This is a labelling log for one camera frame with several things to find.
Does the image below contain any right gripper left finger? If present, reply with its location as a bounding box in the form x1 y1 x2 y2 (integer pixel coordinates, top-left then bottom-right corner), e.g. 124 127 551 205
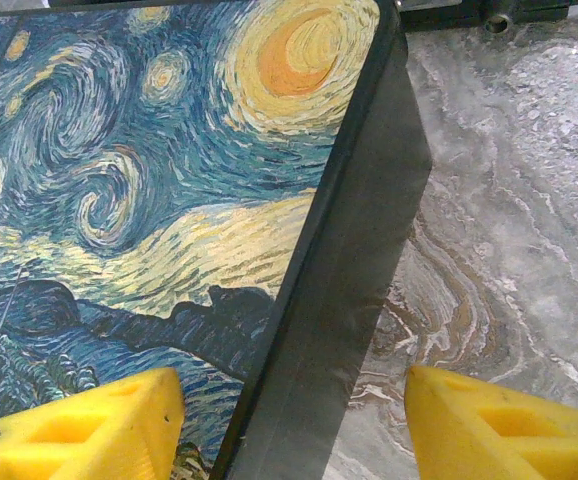
0 366 187 480

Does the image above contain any starry night painted box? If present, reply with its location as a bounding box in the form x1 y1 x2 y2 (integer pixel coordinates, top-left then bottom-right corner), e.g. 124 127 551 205
0 0 436 480

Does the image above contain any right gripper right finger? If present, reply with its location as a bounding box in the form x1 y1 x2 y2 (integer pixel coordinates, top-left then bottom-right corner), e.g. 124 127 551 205
404 364 578 480

